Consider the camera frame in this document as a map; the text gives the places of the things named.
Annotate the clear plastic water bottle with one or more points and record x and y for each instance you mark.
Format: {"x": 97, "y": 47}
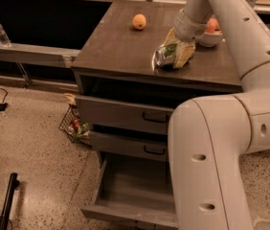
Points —
{"x": 4, "y": 39}

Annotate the grey drawer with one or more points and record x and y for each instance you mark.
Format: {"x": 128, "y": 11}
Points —
{"x": 134, "y": 192}
{"x": 129, "y": 146}
{"x": 131, "y": 116}

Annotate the bottom grey drawer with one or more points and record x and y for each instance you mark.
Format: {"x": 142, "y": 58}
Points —
{"x": 134, "y": 192}

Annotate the black metal stand leg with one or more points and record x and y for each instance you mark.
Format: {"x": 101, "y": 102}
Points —
{"x": 5, "y": 216}

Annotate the orange fruit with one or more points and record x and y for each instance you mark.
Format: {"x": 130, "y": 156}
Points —
{"x": 139, "y": 22}

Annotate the grey metal shelf rail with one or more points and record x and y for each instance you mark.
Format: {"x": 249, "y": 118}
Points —
{"x": 38, "y": 55}

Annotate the grey drawer cabinet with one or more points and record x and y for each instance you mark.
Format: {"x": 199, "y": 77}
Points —
{"x": 116, "y": 64}

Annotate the top grey drawer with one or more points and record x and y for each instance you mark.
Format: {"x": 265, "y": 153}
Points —
{"x": 131, "y": 116}

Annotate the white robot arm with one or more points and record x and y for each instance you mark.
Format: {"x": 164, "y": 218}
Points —
{"x": 208, "y": 134}

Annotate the white ceramic bowl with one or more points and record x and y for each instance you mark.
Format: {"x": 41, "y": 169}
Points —
{"x": 210, "y": 40}

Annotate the red apple in bowl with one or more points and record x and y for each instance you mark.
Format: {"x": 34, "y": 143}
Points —
{"x": 213, "y": 27}

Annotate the middle grey drawer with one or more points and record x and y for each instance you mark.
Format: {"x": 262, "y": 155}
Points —
{"x": 129, "y": 146}

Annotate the black wire basket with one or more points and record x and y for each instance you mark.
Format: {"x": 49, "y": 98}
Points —
{"x": 75, "y": 130}

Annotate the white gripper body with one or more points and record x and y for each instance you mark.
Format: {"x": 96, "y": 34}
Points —
{"x": 185, "y": 29}

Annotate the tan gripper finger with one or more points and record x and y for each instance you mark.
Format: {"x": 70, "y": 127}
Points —
{"x": 170, "y": 38}
{"x": 184, "y": 51}

